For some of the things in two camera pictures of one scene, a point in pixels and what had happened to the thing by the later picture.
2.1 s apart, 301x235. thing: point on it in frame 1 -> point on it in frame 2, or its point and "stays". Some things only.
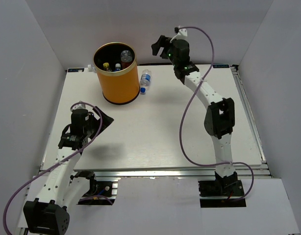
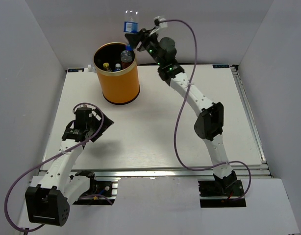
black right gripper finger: x=160 y=43 -> x=134 y=39
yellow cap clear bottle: x=106 y=66 stays
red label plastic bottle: x=126 y=58 stays
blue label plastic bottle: x=144 y=81 -> x=131 y=26
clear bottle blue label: x=90 y=68 stays
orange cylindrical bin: x=117 y=87 stays
